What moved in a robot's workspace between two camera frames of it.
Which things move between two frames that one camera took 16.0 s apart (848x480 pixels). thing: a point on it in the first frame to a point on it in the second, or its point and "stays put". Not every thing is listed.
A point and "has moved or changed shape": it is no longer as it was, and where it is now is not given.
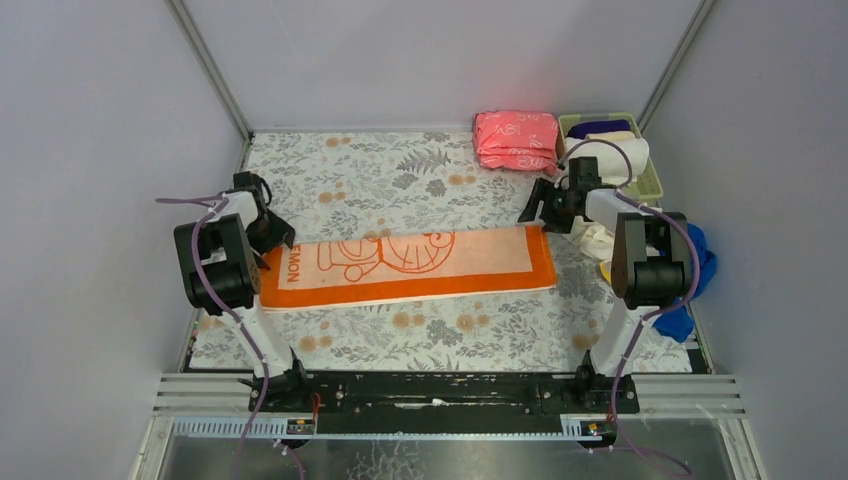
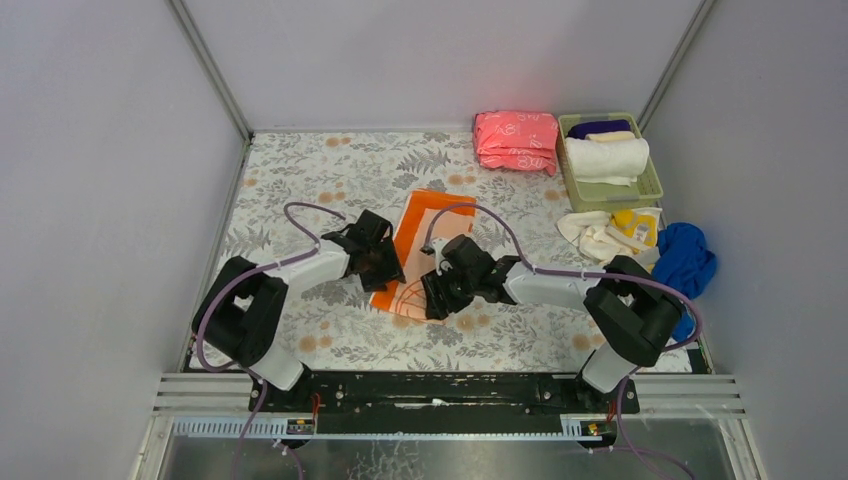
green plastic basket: (649, 187) stays put
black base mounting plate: (407, 403) stays put
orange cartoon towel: (333, 266) has moved or changed shape
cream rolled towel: (611, 136) stays put
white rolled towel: (612, 165) stays put
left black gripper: (273, 232) to (381, 255)
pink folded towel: (515, 139) stays put
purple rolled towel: (579, 130) stays put
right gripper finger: (542, 191) to (436, 305)
